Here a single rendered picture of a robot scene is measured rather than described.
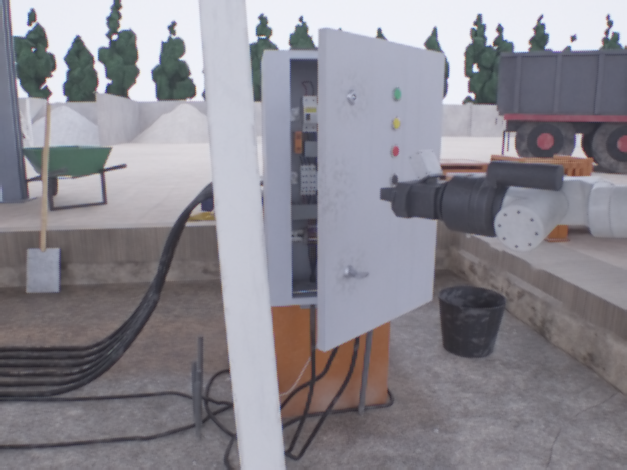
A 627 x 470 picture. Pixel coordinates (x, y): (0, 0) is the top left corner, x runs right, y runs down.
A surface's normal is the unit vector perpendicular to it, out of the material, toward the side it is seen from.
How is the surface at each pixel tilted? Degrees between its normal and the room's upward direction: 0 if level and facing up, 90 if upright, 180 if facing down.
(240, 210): 81
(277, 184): 90
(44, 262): 70
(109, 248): 90
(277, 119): 90
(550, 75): 90
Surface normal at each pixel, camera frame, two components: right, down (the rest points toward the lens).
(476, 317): -0.18, 0.36
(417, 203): -0.70, 0.16
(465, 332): -0.43, 0.34
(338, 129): 0.71, 0.15
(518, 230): -0.68, 0.39
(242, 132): 0.14, 0.06
